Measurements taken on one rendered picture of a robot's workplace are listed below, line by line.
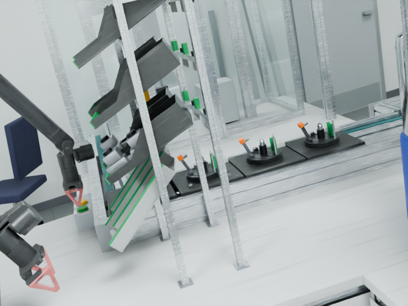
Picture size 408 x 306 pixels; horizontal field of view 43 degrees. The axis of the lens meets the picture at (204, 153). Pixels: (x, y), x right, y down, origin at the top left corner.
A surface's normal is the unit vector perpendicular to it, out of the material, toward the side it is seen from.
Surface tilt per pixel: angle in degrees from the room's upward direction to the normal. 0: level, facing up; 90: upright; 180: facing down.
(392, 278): 0
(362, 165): 90
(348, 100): 90
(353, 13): 90
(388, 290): 0
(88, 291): 0
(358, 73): 90
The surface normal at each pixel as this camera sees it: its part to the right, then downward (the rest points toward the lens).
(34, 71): 0.37, 0.21
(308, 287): -0.20, -0.93
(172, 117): 0.07, 0.29
